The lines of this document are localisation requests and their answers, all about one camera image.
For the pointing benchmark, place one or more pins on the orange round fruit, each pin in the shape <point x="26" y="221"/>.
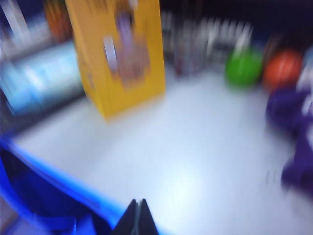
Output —
<point x="282" y="71"/>

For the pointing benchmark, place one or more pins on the light blue tissue pack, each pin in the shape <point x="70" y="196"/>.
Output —
<point x="41" y="78"/>

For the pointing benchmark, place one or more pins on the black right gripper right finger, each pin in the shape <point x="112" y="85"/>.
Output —
<point x="146" y="220"/>

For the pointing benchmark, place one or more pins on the green apple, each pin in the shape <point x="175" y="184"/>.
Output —
<point x="243" y="67"/>

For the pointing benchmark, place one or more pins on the yellow paper bag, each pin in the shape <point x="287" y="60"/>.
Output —
<point x="117" y="61"/>

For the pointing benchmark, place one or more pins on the grey white keyboard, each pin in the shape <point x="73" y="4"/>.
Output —
<point x="225" y="39"/>

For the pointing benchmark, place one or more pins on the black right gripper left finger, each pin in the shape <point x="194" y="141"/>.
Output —
<point x="130" y="220"/>

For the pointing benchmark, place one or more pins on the clear glass cup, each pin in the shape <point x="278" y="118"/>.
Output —
<point x="189" y="51"/>

